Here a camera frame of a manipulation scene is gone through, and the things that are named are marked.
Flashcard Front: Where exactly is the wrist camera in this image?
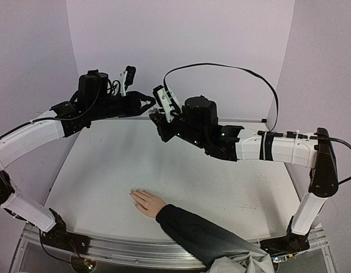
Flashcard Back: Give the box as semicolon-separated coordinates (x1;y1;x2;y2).
153;85;182;123
119;65;136;97

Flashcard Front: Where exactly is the left arm base cable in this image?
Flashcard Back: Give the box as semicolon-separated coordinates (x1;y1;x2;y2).
38;227;77;264

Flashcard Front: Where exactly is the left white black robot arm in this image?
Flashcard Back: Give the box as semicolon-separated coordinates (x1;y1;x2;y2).
0;66;156;249

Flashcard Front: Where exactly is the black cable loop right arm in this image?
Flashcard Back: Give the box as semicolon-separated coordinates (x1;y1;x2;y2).
162;62;279;132

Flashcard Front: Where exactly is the grey fabric garment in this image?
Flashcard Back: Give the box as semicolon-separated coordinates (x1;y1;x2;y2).
207;253;275;273

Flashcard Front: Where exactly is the clear nail polish bottle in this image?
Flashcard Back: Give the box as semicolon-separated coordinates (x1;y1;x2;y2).
148;107;160;115

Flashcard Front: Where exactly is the mannequin hand on table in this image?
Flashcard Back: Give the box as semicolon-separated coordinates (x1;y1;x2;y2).
129;189;167;218

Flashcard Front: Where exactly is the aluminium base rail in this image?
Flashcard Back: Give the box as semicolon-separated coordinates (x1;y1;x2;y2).
22;221;327;270

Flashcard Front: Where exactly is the black sleeved forearm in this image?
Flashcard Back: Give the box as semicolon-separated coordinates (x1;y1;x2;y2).
156;204;269;266

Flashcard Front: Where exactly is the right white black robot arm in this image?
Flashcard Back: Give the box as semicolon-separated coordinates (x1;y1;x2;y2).
149;92;339;255

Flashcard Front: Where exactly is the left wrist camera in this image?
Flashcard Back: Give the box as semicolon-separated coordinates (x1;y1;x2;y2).
119;65;136;97

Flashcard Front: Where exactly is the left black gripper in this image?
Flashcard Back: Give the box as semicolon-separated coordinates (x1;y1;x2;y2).
90;90;158;121

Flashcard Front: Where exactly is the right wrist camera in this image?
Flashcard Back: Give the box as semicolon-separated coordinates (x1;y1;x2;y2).
153;85;182;123

